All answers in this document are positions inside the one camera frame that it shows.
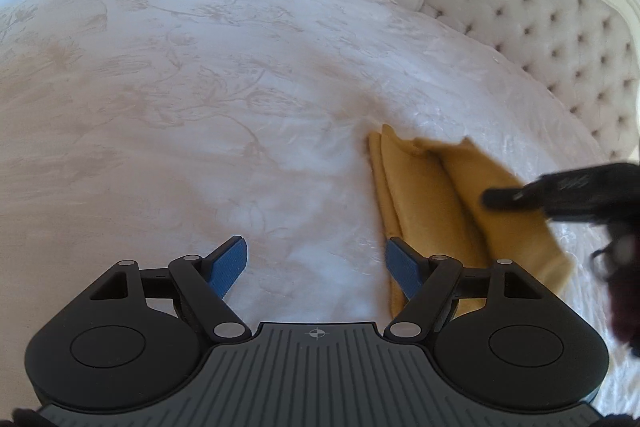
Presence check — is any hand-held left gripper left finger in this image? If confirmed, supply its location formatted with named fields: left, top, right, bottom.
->
left=87, top=234, right=253, bottom=344

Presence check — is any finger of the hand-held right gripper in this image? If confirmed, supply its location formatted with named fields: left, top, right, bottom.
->
left=481, top=184, right=531, bottom=210

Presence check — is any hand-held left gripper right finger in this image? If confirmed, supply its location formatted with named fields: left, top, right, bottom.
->
left=382, top=237, right=556, bottom=344

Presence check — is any yellow knit sweater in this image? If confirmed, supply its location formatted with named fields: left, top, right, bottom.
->
left=367, top=123, right=574, bottom=322

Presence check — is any person's right forearm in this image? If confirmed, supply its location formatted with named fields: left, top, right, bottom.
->
left=606, top=252, right=640, bottom=344

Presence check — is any white floral bedspread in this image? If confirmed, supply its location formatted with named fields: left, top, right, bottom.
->
left=0, top=0, right=640, bottom=413

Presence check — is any cream tufted headboard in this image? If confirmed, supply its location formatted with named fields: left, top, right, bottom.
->
left=374, top=0, right=640, bottom=164

